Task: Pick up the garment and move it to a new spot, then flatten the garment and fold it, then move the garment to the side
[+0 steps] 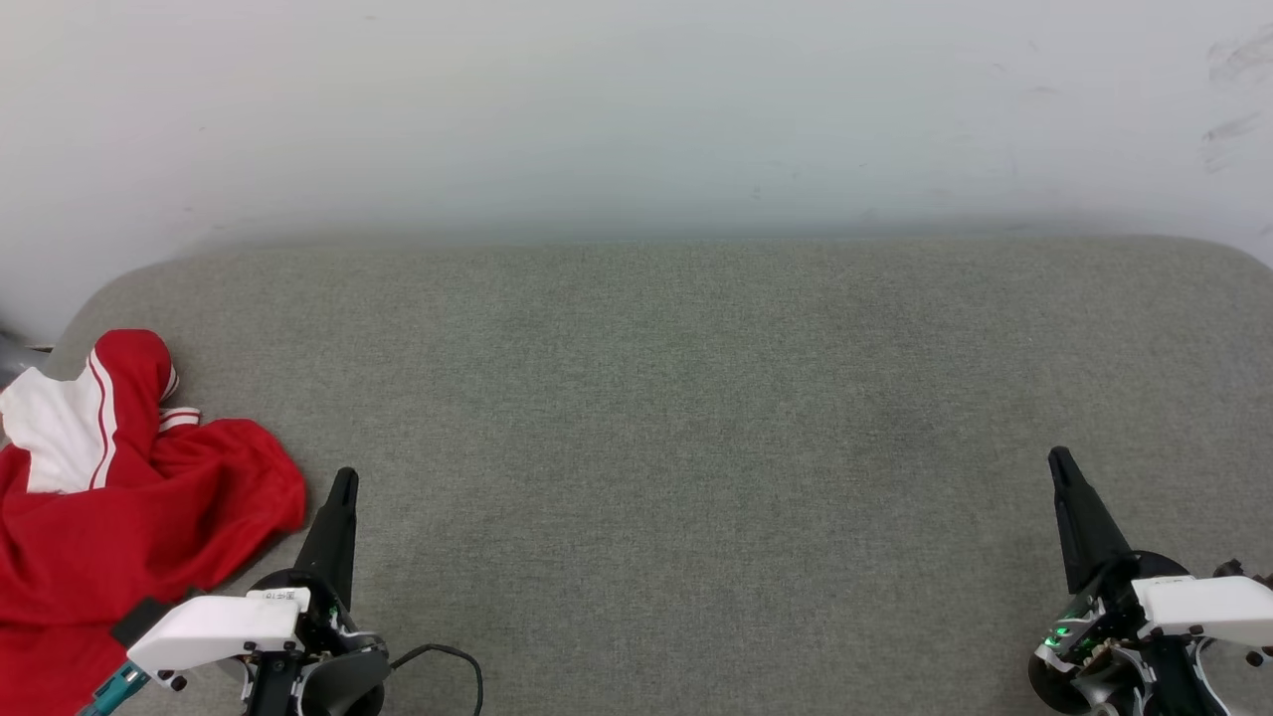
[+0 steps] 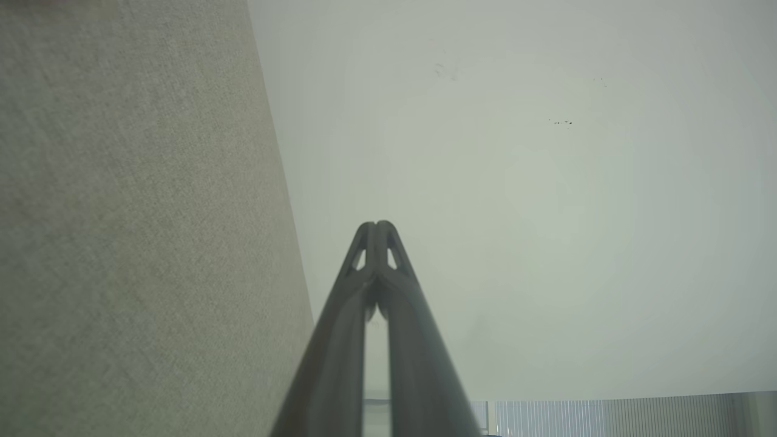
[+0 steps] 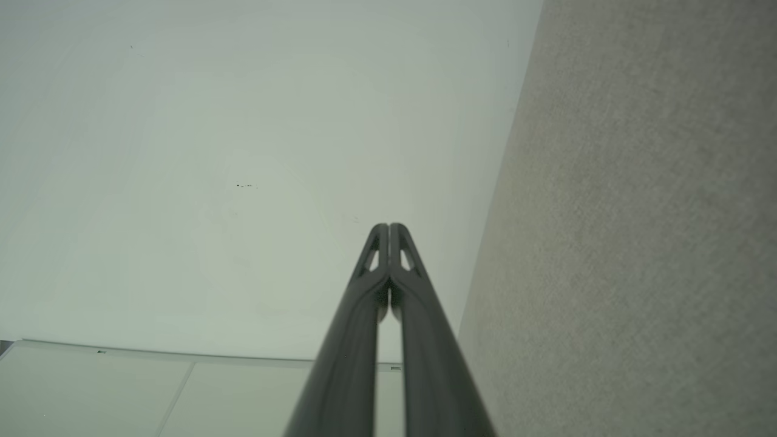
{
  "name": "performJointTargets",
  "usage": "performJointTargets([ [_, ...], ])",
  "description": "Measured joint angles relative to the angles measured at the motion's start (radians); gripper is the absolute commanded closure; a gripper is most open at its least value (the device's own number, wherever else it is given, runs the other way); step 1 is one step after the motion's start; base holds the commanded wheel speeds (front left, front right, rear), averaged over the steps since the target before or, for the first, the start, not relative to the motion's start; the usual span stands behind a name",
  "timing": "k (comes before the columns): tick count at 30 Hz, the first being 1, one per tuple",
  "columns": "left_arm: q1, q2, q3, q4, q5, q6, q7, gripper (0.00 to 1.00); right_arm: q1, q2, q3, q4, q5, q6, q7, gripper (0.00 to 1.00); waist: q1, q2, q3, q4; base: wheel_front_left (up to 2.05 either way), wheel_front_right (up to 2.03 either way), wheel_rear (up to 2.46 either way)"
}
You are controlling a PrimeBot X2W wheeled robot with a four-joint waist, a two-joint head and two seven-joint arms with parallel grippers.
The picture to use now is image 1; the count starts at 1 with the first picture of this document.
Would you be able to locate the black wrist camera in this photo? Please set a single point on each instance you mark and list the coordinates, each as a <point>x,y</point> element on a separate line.
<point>1233,570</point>
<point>139,622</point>

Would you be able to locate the red and white shirt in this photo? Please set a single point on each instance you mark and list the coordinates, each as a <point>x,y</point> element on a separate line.
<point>119,527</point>

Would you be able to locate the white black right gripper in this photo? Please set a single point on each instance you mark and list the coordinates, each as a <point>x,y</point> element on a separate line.
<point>1193,612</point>

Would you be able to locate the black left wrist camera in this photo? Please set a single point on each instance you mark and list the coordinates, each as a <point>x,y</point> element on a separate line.
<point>139,622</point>

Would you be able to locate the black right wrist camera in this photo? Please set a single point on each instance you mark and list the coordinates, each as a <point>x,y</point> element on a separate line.
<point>1233,570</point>

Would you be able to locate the grey object beside sofa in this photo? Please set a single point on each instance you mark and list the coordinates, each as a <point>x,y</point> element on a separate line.
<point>20,360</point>

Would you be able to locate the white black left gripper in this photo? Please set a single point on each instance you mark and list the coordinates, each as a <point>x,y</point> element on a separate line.
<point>219,626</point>

